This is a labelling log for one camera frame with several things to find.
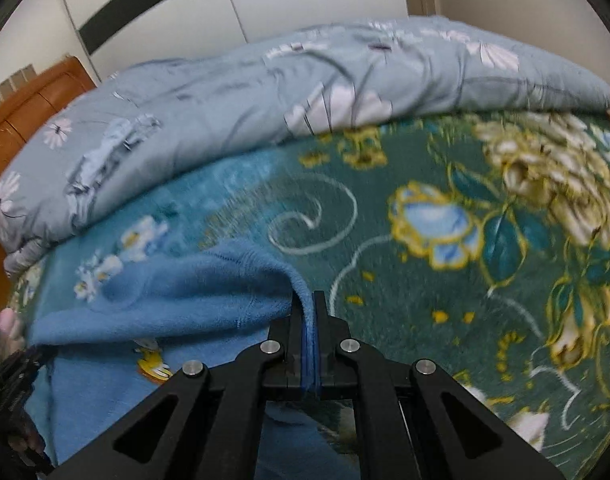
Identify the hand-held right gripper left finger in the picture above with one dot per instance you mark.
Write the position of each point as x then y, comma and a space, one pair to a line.
294, 342

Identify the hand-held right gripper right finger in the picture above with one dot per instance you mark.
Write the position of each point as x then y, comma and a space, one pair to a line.
326, 342

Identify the blue fleece sweater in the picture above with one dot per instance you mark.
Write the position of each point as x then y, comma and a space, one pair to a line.
185, 285

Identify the person's left hand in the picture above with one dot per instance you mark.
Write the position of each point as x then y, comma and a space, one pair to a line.
10, 332

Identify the green floral blanket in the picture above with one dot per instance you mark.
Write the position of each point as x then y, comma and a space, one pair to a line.
410, 280

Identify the grey-blue floral quilt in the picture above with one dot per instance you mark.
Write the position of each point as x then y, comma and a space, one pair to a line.
295, 75

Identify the orange wooden headboard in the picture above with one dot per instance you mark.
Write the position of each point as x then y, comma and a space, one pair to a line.
20, 110

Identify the grey ribbed object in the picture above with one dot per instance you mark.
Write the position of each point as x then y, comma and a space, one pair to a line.
10, 82

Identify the white wardrobe with black stripe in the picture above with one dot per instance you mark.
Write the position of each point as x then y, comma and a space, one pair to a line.
265, 0

